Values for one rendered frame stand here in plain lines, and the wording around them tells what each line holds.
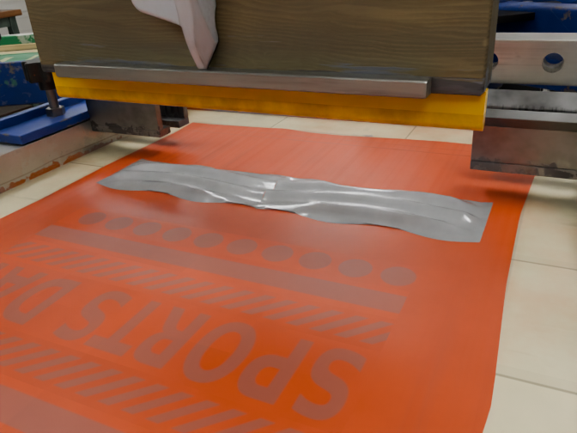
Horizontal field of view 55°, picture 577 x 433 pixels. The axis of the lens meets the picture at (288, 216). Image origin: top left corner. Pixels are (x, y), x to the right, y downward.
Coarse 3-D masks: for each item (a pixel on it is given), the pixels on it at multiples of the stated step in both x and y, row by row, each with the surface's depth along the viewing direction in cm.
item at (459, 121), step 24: (72, 96) 47; (96, 96) 46; (120, 96) 45; (144, 96) 44; (168, 96) 43; (192, 96) 42; (360, 120) 37; (384, 120) 36; (408, 120) 35; (432, 120) 34; (456, 120) 34; (480, 120) 33
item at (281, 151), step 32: (192, 128) 68; (224, 128) 67; (256, 128) 67; (128, 160) 59; (160, 160) 58; (192, 160) 58; (224, 160) 57; (256, 160) 57; (288, 160) 56; (64, 192) 52; (96, 192) 51; (128, 192) 51; (160, 192) 50; (0, 224) 46; (32, 224) 46; (192, 224) 44; (224, 224) 44
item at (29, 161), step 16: (240, 112) 73; (80, 128) 61; (0, 144) 55; (16, 144) 55; (32, 144) 55; (48, 144) 57; (64, 144) 59; (80, 144) 61; (96, 144) 63; (0, 160) 52; (16, 160) 54; (32, 160) 55; (48, 160) 57; (64, 160) 59; (0, 176) 53; (16, 176) 54; (32, 176) 56; (0, 192) 53
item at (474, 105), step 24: (216, 96) 41; (240, 96) 40; (264, 96) 39; (288, 96) 38; (312, 96) 37; (336, 96) 37; (360, 96) 36; (384, 96) 35; (432, 96) 34; (456, 96) 33; (480, 96) 33
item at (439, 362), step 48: (336, 144) 59; (384, 144) 58; (432, 144) 57; (432, 192) 47; (480, 192) 46; (528, 192) 46; (288, 240) 41; (336, 240) 40; (384, 240) 40; (432, 240) 39; (432, 288) 34; (480, 288) 34; (432, 336) 30; (480, 336) 30; (384, 384) 27; (432, 384) 27; (480, 384) 27; (384, 432) 24; (432, 432) 24; (480, 432) 24
